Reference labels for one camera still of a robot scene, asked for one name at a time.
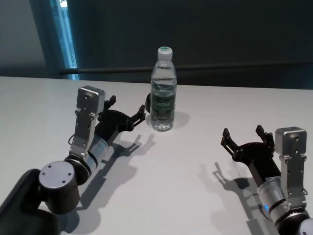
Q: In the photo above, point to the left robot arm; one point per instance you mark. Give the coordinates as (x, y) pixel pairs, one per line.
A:
(58, 186)

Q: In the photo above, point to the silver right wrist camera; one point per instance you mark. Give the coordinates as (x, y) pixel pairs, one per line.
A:
(291, 142)

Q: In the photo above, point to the clear green-label water bottle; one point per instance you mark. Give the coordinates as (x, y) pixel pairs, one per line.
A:
(163, 98)

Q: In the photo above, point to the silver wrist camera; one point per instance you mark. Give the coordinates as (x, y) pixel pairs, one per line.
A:
(291, 142)
(89, 102)

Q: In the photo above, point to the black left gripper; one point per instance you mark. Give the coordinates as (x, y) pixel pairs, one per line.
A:
(115, 122)

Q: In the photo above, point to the black round green-top button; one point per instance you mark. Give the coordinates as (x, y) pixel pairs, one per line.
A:
(148, 104)

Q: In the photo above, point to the narrow window strip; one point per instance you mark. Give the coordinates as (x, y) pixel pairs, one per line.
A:
(66, 49)

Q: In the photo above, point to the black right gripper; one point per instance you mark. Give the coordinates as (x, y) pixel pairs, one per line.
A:
(259, 156)

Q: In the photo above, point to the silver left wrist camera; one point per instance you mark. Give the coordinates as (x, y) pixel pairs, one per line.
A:
(89, 102)

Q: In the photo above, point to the dark horizontal railing bar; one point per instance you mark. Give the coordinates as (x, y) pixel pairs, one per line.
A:
(110, 70)

